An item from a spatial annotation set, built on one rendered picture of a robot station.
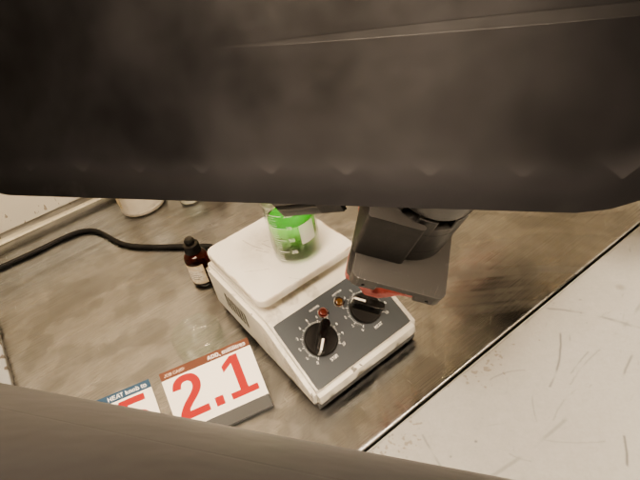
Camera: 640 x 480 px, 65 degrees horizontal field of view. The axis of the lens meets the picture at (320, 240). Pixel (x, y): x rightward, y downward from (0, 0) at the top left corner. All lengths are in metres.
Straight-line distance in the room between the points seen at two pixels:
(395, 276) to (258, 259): 0.22
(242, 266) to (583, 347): 0.34
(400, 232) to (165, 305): 0.41
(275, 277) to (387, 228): 0.21
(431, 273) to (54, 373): 0.45
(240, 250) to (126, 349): 0.18
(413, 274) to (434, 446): 0.18
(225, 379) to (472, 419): 0.23
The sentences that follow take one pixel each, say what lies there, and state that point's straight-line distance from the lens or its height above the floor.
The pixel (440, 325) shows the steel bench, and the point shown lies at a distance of 0.55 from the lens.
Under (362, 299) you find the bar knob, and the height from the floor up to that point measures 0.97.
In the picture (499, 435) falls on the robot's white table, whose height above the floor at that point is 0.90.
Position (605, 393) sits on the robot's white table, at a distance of 0.52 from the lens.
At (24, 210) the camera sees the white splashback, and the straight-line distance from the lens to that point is 0.92.
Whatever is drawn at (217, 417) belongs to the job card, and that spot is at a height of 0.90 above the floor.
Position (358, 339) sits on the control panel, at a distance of 0.50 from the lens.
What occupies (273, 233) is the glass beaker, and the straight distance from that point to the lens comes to 0.49.
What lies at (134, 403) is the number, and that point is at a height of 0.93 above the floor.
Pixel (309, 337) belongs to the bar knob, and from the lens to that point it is 0.48.
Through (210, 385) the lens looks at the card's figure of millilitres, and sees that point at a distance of 0.52.
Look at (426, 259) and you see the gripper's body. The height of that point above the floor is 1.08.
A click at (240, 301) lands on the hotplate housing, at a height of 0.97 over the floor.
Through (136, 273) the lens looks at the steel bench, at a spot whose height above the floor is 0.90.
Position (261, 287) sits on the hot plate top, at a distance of 0.50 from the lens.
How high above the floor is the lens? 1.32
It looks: 38 degrees down
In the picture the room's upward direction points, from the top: 12 degrees counter-clockwise
